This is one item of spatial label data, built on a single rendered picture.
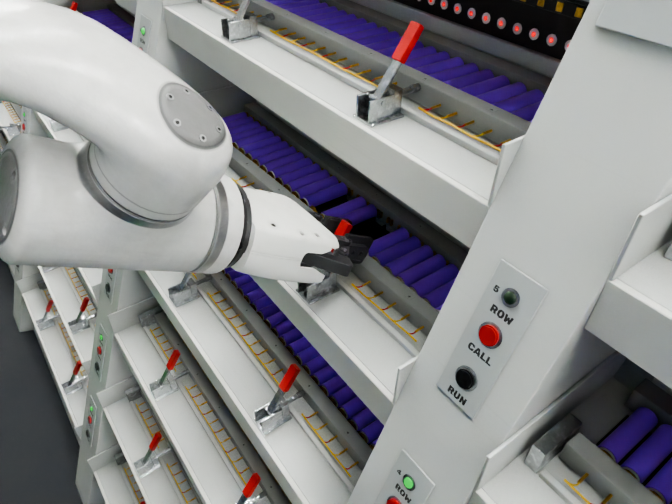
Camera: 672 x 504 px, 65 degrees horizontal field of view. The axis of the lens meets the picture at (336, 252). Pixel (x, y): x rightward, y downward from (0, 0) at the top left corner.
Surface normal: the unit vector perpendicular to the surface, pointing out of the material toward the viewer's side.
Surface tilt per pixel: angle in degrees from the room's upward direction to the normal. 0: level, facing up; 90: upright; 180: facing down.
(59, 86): 64
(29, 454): 0
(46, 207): 69
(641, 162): 90
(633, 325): 110
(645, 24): 90
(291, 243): 77
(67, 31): 23
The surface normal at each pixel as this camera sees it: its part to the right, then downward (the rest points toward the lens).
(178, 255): 0.49, 0.70
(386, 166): -0.81, 0.37
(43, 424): 0.30, -0.85
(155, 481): 0.02, -0.77
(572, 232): -0.75, 0.07
